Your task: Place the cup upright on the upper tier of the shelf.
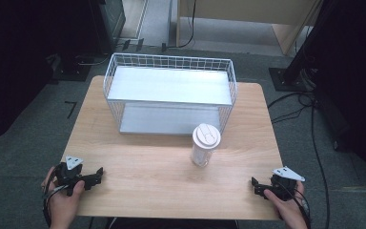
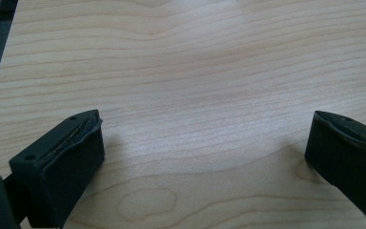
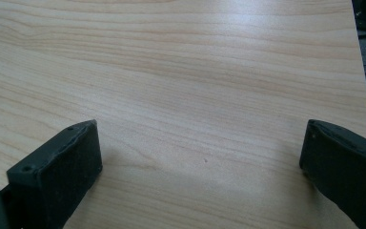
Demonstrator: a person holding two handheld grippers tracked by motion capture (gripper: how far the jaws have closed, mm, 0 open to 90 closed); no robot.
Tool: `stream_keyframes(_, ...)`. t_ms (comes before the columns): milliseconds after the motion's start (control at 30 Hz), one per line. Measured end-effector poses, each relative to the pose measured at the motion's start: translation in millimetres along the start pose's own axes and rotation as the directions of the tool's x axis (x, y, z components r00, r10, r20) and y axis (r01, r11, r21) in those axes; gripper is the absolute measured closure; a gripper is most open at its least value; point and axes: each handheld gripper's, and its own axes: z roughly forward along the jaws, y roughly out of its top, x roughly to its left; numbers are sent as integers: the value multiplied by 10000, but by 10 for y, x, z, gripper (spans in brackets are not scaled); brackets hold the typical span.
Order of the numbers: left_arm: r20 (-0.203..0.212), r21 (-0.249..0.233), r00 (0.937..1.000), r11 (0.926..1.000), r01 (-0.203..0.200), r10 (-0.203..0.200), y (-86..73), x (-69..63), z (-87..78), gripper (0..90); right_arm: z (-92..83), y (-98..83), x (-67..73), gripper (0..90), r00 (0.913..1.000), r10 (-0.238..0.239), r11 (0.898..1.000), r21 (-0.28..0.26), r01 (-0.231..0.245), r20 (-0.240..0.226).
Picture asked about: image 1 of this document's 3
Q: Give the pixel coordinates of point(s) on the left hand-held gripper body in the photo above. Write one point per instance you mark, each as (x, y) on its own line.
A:
(70, 174)

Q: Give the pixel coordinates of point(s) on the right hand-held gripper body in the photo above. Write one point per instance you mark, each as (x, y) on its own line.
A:
(282, 183)

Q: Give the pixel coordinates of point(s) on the white lidded cup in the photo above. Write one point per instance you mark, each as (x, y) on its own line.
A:
(205, 145)

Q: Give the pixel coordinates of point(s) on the person's right hand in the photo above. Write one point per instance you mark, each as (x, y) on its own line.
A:
(288, 207)

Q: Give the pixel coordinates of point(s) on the person's left hand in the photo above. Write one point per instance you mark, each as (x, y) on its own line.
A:
(64, 203)

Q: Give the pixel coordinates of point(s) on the black stand base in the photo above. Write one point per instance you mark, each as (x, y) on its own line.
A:
(73, 68)

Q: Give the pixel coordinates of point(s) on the dark cabinet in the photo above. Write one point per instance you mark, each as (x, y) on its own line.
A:
(108, 22)

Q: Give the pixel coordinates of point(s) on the light wooden furniture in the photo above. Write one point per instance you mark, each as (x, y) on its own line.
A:
(251, 16)

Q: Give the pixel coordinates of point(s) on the black stand base plate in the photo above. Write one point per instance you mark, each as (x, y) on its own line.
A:
(286, 79)

